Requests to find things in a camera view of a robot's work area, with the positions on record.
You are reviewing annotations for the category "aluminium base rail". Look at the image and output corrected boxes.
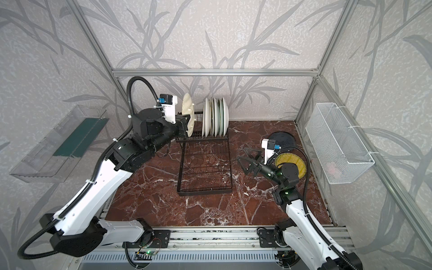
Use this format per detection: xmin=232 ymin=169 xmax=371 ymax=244
xmin=67 ymin=225 xmax=355 ymax=270

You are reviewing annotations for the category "mint green flower plate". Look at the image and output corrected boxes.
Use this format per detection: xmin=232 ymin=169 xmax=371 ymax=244
xmin=219 ymin=98 xmax=225 ymax=137

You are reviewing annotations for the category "dark blue oval plate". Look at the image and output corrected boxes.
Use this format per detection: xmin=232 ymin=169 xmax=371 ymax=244
xmin=268 ymin=131 xmax=297 ymax=147

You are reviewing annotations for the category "cream floral plate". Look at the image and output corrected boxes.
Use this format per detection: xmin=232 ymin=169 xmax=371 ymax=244
xmin=209 ymin=98 xmax=214 ymax=137

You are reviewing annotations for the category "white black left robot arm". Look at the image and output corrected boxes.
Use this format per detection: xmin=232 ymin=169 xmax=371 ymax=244
xmin=17 ymin=76 xmax=195 ymax=260

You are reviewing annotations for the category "green yellow woven plate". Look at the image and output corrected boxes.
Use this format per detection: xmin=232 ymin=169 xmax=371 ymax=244
xmin=274 ymin=153 xmax=307 ymax=179

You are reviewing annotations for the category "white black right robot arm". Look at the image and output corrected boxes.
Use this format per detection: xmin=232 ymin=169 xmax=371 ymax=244
xmin=237 ymin=148 xmax=363 ymax=270

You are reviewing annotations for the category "white plate dark lettered rim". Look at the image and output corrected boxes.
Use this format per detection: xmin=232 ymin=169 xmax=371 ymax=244
xmin=214 ymin=99 xmax=220 ymax=137

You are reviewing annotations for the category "white plate green emblem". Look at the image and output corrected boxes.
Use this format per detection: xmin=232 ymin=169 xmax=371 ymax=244
xmin=205 ymin=99 xmax=212 ymax=137

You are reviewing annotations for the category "white wire mesh basket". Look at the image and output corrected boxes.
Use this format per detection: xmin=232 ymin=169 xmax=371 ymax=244
xmin=306 ymin=102 xmax=375 ymax=185

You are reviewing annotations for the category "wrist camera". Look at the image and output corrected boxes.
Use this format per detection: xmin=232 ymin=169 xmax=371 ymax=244
xmin=159 ymin=94 xmax=178 ymax=124
xmin=262 ymin=138 xmax=281 ymax=165

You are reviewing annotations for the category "orange woven plate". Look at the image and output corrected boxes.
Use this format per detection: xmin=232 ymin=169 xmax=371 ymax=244
xmin=182 ymin=93 xmax=195 ymax=137

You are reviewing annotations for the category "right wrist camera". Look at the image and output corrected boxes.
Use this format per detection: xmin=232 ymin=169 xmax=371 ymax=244
xmin=262 ymin=138 xmax=281 ymax=165

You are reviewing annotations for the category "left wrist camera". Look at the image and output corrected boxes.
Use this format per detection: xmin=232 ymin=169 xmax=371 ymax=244
xmin=159 ymin=94 xmax=178 ymax=124

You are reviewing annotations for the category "clear plastic wall bin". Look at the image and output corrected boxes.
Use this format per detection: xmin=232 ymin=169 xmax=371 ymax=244
xmin=10 ymin=105 xmax=109 ymax=183

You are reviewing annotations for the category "orange sunburst plate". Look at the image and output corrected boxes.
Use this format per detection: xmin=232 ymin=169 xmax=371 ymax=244
xmin=201 ymin=99 xmax=207 ymax=138
xmin=222 ymin=98 xmax=229 ymax=136

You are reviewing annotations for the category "black wire dish rack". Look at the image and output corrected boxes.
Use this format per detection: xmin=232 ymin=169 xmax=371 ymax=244
xmin=176 ymin=111 xmax=234 ymax=196

